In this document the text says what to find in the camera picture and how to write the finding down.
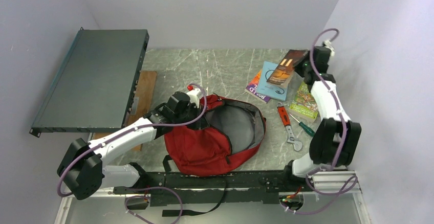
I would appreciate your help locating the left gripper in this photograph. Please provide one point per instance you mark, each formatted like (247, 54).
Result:
(200, 125)

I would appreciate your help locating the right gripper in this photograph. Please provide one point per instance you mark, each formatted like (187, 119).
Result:
(298, 69)

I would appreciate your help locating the dark house cover book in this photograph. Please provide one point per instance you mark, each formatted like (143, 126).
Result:
(283, 73)

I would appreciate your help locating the light blue booklet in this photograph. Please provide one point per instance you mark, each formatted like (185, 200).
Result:
(273, 91)

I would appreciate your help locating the red backpack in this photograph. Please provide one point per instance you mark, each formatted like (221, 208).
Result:
(230, 133)

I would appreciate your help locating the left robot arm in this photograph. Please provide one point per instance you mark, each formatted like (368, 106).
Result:
(85, 167)

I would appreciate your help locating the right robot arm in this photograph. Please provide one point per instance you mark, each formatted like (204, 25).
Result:
(334, 143)

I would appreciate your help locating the wooden board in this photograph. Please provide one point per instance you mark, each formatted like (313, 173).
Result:
(142, 96)

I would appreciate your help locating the green Treehouse book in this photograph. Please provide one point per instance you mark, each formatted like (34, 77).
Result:
(304, 105)

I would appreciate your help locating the purple Roald Dahl book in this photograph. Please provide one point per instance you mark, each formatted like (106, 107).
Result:
(252, 86)

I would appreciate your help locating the dark grey rack server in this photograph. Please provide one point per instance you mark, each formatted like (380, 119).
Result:
(93, 90)

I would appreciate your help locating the green handled screwdriver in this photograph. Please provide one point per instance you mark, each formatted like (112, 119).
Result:
(304, 126)

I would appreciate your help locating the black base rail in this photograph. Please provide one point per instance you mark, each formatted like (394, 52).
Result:
(236, 187)

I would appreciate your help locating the orange handled adjustable wrench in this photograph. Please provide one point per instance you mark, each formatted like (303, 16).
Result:
(291, 138)

